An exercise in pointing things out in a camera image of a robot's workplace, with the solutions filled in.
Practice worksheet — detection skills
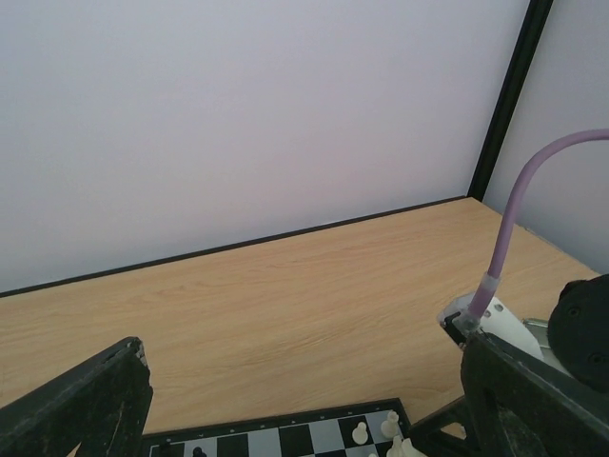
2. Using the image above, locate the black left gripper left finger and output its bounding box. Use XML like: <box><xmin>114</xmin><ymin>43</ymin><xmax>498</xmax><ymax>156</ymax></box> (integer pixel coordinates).
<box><xmin>1</xmin><ymin>337</ymin><xmax>153</xmax><ymax>456</ymax></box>

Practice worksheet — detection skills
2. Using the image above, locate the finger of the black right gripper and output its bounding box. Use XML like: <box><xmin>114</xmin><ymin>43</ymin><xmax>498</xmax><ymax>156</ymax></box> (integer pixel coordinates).
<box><xmin>407</xmin><ymin>397</ymin><xmax>469</xmax><ymax>457</ymax></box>

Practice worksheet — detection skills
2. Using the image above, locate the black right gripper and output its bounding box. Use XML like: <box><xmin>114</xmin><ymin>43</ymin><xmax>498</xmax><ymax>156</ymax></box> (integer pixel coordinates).
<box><xmin>547</xmin><ymin>274</ymin><xmax>608</xmax><ymax>390</ymax></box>

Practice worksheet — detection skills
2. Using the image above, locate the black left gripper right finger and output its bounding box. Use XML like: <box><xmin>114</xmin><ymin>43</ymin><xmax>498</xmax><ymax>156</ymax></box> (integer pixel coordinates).
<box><xmin>461</xmin><ymin>333</ymin><xmax>608</xmax><ymax>456</ymax></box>

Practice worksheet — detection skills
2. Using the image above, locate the black white chess board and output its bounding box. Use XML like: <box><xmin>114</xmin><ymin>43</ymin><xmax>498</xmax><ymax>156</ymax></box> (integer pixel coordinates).
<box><xmin>139</xmin><ymin>398</ymin><xmax>410</xmax><ymax>456</ymax></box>

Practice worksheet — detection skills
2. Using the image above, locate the black chess piece row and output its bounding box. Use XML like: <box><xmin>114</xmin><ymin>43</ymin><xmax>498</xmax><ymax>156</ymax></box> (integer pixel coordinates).
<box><xmin>159</xmin><ymin>442</ymin><xmax>208</xmax><ymax>457</ymax></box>

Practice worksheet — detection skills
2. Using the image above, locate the silver metal tray right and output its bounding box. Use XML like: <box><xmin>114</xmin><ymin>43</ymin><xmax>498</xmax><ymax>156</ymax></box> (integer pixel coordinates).
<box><xmin>522</xmin><ymin>318</ymin><xmax>553</xmax><ymax>363</ymax></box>

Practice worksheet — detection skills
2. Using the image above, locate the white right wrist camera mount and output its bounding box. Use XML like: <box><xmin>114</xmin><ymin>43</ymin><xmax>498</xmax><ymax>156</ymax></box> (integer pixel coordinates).
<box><xmin>438</xmin><ymin>292</ymin><xmax>544</xmax><ymax>361</ymax></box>

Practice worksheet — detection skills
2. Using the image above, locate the black enclosure frame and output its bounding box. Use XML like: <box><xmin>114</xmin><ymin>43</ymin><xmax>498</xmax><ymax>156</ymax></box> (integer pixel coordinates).
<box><xmin>467</xmin><ymin>0</ymin><xmax>554</xmax><ymax>202</ymax></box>

